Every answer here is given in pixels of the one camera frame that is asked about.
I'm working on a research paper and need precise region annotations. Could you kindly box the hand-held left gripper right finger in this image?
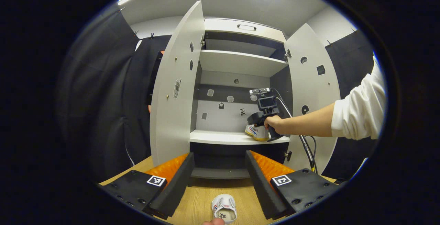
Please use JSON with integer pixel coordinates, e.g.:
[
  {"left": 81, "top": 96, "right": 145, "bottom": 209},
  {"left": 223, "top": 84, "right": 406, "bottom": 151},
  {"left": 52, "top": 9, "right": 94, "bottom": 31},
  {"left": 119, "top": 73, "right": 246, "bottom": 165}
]
[{"left": 245, "top": 150, "right": 341, "bottom": 220}]

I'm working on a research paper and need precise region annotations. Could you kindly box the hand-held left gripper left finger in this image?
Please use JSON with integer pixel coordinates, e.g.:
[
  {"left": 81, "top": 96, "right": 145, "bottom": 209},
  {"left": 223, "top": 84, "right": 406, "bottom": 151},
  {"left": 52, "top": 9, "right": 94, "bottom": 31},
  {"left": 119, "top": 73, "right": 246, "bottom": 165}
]
[{"left": 98, "top": 152, "right": 195, "bottom": 220}]

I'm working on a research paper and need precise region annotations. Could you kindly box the white striped canvas shoe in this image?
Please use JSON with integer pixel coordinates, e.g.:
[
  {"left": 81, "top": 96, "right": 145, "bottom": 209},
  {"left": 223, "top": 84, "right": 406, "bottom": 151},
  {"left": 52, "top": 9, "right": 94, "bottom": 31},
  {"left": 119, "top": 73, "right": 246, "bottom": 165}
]
[
  {"left": 245, "top": 124, "right": 270, "bottom": 142},
  {"left": 211, "top": 194, "right": 238, "bottom": 224}
]

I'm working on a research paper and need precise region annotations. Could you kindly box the white shoe cabinet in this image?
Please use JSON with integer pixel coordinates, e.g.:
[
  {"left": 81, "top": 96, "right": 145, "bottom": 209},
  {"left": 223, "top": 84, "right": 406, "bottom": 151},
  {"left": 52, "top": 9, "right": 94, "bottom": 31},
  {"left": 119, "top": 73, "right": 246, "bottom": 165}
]
[{"left": 189, "top": 18, "right": 293, "bottom": 180}]

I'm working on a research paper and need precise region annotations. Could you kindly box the white shoe cabinet door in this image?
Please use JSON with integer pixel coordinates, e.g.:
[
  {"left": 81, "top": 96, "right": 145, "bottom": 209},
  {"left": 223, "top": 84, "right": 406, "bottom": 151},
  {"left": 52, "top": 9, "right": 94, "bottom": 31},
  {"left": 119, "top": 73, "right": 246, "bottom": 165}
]
[
  {"left": 150, "top": 1, "right": 206, "bottom": 167},
  {"left": 284, "top": 23, "right": 341, "bottom": 175}
]

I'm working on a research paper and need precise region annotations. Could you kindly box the white cabinet drawer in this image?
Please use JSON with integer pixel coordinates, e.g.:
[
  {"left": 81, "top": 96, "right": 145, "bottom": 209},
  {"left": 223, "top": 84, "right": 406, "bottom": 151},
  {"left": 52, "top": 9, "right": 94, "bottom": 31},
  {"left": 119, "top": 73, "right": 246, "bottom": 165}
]
[{"left": 203, "top": 18, "right": 286, "bottom": 43}]

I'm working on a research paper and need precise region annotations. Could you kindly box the black backdrop cloth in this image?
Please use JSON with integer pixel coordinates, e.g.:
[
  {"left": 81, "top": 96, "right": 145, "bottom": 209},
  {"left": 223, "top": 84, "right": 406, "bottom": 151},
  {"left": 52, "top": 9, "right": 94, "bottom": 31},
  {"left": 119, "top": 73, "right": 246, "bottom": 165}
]
[
  {"left": 325, "top": 29, "right": 378, "bottom": 182},
  {"left": 57, "top": 9, "right": 172, "bottom": 182}
]

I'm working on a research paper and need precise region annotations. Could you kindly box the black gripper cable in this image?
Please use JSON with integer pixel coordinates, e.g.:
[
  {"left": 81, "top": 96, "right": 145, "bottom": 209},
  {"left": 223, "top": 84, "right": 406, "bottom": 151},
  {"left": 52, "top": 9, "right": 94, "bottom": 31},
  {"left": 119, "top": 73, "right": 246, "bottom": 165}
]
[{"left": 275, "top": 89, "right": 318, "bottom": 174}]

